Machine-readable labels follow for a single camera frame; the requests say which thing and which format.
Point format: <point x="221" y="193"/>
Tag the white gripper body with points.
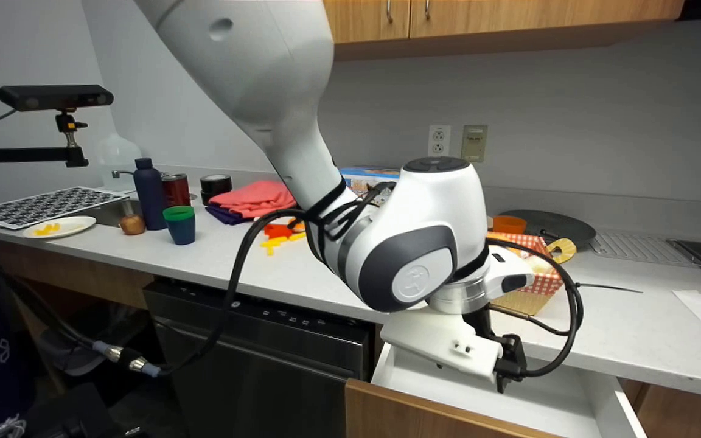
<point x="443" y="339"/>

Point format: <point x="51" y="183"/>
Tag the wooden front drawer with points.
<point x="410" y="397"/>

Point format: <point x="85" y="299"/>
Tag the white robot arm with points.
<point x="419" y="256"/>

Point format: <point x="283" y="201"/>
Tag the dark grey bowl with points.
<point x="552" y="223"/>

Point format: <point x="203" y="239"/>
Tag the black dishwasher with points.
<point x="255" y="367"/>

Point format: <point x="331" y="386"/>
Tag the blue toy food box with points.
<point x="370" y="176"/>

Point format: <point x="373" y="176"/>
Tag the pink folded cloth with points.
<point x="251" y="199"/>

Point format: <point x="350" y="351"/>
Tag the green teal cup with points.
<point x="181" y="221"/>

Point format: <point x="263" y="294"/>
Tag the blue water bottle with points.
<point x="150" y="191"/>

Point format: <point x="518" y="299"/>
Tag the white plate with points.
<point x="59" y="227"/>

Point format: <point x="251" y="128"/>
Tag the white wall outlet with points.
<point x="438" y="139"/>

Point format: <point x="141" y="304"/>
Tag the beige wall switch plate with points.
<point x="476" y="142"/>

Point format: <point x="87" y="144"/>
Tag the black stereo camera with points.
<point x="28" y="98"/>

